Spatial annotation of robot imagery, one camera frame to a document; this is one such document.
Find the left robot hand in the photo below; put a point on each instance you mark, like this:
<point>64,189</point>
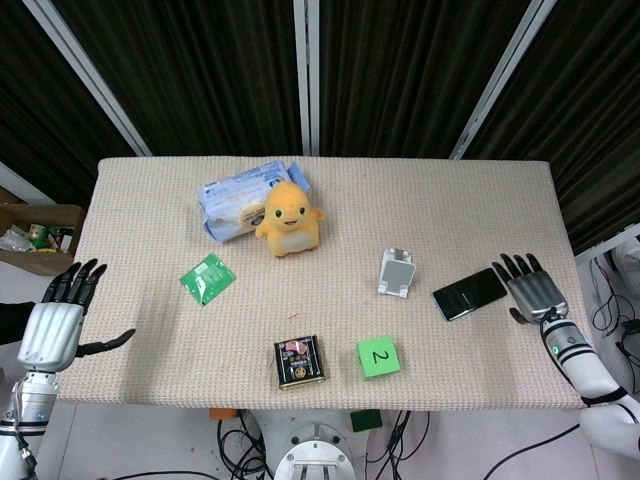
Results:
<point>50,325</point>

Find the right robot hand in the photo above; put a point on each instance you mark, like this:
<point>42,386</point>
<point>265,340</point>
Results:
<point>536,292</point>

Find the black smartphone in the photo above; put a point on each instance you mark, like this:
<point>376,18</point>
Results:
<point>470,294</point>

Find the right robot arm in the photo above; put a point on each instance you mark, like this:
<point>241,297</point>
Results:
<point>585,365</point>

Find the robot base column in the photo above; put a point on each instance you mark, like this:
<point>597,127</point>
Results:
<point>319,455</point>

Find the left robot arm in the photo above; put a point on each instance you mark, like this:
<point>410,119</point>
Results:
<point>25,415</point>

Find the white phone stand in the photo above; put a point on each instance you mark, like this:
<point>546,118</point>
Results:
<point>396,272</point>

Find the cardboard box with clutter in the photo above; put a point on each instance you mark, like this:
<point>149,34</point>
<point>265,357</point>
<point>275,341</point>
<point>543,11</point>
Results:
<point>35,239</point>

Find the green sachet packet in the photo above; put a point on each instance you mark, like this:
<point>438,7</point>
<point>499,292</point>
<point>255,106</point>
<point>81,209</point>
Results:
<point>207,279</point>

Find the green cube with number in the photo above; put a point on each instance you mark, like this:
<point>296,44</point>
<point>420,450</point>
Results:
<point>378,357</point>

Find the beige woven tablecloth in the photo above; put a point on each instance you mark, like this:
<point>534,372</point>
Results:
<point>320,285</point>

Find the blue wet wipes pack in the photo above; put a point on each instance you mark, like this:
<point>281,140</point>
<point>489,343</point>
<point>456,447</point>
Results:
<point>240,202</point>

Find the black square tin can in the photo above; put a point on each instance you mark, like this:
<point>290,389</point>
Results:
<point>299,361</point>

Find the orange plush toy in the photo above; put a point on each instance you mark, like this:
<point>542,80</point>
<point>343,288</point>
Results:
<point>289,217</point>

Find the black curtain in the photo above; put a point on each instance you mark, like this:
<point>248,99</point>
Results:
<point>200,70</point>

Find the white metal frame post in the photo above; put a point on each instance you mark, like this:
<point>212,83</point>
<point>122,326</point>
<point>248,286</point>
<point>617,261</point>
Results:
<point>500,75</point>
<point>307,75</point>
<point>95,75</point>

